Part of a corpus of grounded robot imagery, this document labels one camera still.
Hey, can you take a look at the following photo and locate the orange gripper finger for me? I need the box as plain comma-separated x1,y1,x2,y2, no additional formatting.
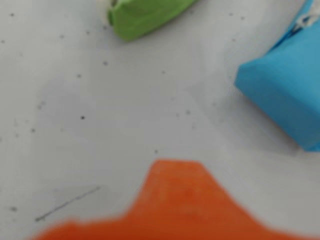
207,174,320,240
31,158,211,240

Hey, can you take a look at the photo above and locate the blue paper rubbish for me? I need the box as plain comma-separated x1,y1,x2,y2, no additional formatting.
233,0,320,153

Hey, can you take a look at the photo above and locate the green paper rubbish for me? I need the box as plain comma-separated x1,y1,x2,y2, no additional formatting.
96,0,201,42

